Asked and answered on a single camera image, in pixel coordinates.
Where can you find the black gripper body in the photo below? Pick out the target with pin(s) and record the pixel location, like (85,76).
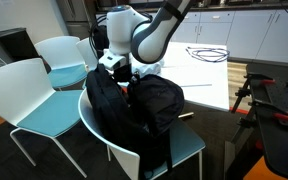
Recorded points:
(122,73)

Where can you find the white cloth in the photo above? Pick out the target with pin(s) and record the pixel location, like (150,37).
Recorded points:
(150,69)

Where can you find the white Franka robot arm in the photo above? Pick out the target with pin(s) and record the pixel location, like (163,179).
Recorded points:
(150,40)

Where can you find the black closed backpack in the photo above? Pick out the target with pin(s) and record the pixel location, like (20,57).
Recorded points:
(100,38)

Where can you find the large black open backpack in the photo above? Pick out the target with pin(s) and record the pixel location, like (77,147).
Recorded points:
(110,113)

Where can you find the white chair teal seat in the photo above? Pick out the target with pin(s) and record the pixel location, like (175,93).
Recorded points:
(187,143)
(17,86)
(59,50)
(85,50)

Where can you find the stainless steel fridge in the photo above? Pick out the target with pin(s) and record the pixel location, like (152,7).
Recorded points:
(74,13)

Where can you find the white kitchen cabinets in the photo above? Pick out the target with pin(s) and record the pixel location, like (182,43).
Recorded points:
(247,33)

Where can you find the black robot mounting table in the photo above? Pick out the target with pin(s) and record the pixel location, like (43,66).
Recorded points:
(284,143)

